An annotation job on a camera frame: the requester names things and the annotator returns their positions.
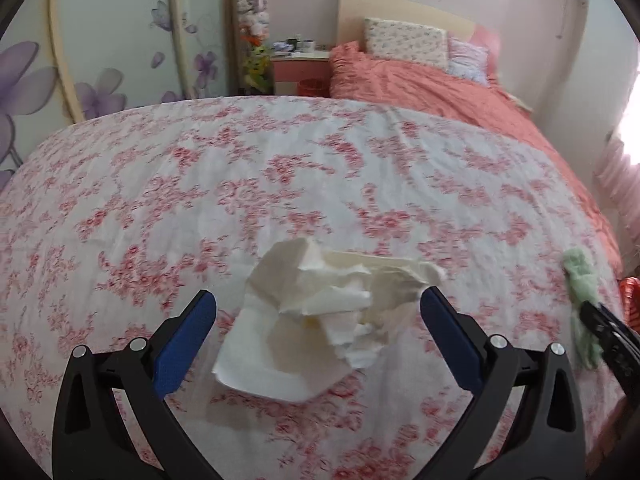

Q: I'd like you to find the bed with salmon duvet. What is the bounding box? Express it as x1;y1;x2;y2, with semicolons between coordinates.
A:
328;41;624;272

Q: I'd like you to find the pink floral tablecloth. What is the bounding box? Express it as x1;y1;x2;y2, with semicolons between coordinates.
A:
0;95;627;480

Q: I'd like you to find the clear tube of plush toys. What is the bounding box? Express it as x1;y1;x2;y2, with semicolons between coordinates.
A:
234;0;274;96

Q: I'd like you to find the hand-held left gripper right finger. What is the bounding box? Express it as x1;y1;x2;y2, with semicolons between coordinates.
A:
420;286;586;480

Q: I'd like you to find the floral print pillow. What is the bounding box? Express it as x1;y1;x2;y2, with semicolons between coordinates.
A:
363;17;449;69

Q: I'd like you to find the pink curtain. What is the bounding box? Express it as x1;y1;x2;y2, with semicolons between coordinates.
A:
594;134;640;262

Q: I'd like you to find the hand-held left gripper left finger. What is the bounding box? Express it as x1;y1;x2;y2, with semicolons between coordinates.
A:
52;290;217;480

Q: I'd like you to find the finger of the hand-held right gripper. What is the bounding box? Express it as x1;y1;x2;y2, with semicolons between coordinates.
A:
594;301;640;348
579;306;640;387

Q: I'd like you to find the white tissue paper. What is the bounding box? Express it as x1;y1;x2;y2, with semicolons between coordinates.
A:
212;237;447;404

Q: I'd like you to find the cream pink headboard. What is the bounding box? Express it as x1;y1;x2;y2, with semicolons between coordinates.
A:
337;0;502;79

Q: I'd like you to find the light green cloth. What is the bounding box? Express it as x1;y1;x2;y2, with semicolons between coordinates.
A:
562;247;602;372

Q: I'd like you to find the orange plastic basket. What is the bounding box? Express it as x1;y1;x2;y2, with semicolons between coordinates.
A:
619;276;640;322

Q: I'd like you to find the wardrobe with flower print doors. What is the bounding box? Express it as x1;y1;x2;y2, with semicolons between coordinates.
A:
0;0;237;182

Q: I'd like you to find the pink striped pillow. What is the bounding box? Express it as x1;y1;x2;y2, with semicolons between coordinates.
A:
446;37;491;84

